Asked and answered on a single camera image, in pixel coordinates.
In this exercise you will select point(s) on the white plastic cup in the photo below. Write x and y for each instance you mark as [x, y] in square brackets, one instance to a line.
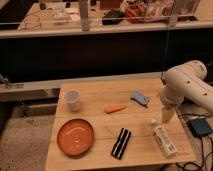
[72, 99]

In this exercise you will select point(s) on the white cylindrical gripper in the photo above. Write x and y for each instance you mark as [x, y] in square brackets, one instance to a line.
[167, 114]

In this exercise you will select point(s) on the blue toy object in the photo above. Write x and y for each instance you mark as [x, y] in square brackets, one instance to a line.
[140, 98]

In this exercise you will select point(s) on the black power box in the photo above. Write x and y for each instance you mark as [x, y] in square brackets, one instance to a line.
[199, 127]

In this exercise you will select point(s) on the metal post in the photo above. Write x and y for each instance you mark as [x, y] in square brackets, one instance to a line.
[83, 8]

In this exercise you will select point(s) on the black bag on bench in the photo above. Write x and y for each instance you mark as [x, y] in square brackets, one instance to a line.
[112, 17]

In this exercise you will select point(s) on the black striped rectangular block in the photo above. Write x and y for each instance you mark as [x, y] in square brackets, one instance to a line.
[121, 144]

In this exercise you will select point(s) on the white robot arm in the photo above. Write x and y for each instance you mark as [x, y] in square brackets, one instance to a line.
[185, 81]

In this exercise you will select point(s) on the orange carrot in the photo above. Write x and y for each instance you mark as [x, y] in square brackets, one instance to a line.
[113, 109]

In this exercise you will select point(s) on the orange ceramic bowl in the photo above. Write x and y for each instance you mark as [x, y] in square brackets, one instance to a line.
[75, 137]

